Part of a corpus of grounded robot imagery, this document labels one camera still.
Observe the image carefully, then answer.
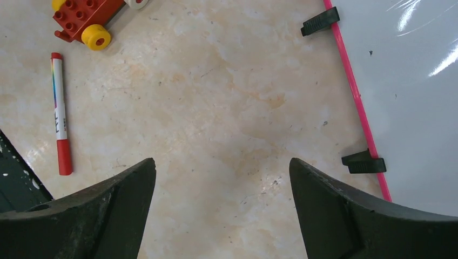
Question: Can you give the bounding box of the black whiteboard foot clip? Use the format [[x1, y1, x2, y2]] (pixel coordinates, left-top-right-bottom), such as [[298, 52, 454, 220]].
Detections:
[[301, 6, 340, 37], [341, 149, 387, 174]]

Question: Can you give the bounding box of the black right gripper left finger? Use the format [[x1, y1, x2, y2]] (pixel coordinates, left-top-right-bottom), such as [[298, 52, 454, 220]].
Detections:
[[1, 158, 157, 258]]

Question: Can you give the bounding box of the red and white marker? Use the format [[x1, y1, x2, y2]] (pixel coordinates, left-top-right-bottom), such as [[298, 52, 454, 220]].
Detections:
[[50, 52, 73, 176]]

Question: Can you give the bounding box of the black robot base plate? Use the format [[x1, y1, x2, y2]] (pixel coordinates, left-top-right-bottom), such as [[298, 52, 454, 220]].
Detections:
[[1, 132, 53, 213]]

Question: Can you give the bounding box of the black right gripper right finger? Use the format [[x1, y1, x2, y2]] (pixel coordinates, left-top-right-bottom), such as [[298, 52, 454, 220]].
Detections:
[[289, 158, 457, 258]]

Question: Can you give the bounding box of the red toy brick car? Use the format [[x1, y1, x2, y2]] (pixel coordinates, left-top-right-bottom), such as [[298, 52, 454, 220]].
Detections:
[[51, 0, 149, 51]]

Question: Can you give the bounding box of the pink framed whiteboard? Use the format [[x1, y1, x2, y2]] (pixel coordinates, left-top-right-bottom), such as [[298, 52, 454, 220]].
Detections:
[[325, 1, 457, 216]]

